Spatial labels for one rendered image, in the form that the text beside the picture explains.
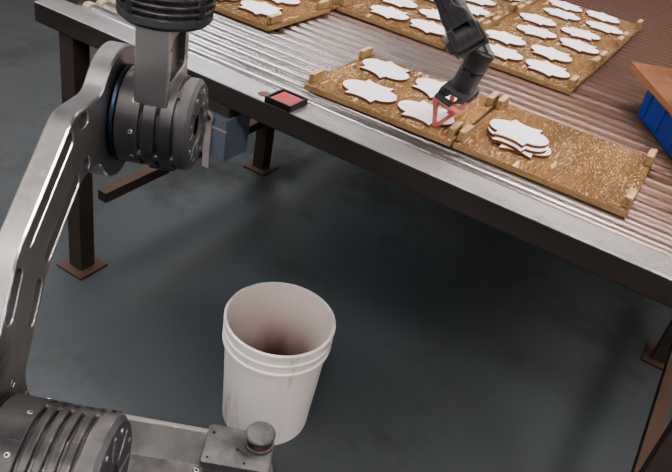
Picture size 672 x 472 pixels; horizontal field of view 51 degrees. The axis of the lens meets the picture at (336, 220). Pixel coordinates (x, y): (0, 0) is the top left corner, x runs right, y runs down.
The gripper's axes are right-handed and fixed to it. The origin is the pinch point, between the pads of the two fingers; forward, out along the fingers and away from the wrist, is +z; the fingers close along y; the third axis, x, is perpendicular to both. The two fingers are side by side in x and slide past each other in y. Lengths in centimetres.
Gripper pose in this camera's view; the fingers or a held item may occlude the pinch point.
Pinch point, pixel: (443, 117)
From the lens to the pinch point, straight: 175.1
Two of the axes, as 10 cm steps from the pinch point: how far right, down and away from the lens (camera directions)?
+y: -5.0, 4.1, -7.6
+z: -3.7, 6.9, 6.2
